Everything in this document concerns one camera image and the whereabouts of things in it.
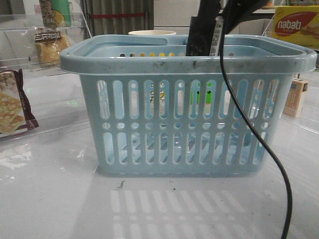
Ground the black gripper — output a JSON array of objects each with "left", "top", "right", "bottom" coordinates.
[{"left": 186, "top": 0, "right": 224, "bottom": 56}]

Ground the bagged bread clear wrapper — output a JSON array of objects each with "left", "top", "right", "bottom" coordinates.
[{"left": 34, "top": 28, "right": 70, "bottom": 68}]

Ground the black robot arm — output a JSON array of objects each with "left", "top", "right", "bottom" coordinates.
[{"left": 186, "top": 0, "right": 267, "bottom": 56}]

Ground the light blue plastic basket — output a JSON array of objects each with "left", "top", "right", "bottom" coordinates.
[{"left": 60, "top": 35, "right": 317, "bottom": 176}]

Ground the white drawer cabinet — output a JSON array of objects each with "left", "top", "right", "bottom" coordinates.
[{"left": 154, "top": 0, "right": 199, "bottom": 27}]

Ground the white paper cup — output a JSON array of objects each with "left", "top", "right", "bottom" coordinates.
[{"left": 128, "top": 29, "right": 176, "bottom": 36}]

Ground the yellow nabati wafer box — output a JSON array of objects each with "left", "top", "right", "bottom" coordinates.
[{"left": 270, "top": 5, "right": 319, "bottom": 49}]

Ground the small beige carton box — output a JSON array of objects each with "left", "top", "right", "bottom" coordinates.
[{"left": 283, "top": 79, "right": 309, "bottom": 118}]

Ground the clear acrylic shelf right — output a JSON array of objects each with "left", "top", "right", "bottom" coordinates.
[{"left": 259, "top": 17, "right": 319, "bottom": 135}]

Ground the clear acrylic shelf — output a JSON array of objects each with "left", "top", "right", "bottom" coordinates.
[
  {"left": 259, "top": 17, "right": 319, "bottom": 135},
  {"left": 0, "top": 12, "right": 90, "bottom": 78}
]

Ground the green yellow cartoon package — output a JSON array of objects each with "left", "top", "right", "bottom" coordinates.
[{"left": 39, "top": 0, "right": 71, "bottom": 28}]

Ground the clear acrylic shelf left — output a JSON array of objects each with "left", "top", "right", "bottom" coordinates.
[{"left": 0, "top": 12, "right": 90, "bottom": 78}]

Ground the brown cracker package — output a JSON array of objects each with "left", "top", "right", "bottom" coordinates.
[{"left": 0, "top": 69, "right": 39, "bottom": 139}]

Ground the black cable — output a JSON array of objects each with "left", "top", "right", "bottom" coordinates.
[{"left": 218, "top": 14, "right": 293, "bottom": 239}]

